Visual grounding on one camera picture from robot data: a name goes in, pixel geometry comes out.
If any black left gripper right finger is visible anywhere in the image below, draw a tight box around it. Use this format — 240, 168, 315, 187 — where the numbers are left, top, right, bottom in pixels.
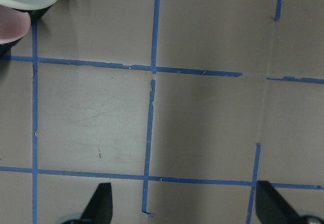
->
255, 181, 305, 224

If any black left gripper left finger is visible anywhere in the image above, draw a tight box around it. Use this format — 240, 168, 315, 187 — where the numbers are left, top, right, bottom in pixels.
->
79, 183, 112, 224

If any pink plate in rack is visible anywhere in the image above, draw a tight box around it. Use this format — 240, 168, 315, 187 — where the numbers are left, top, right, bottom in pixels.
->
1, 5, 31, 44

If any black dish rack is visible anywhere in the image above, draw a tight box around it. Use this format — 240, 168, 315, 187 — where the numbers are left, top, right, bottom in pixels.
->
1, 5, 52, 58

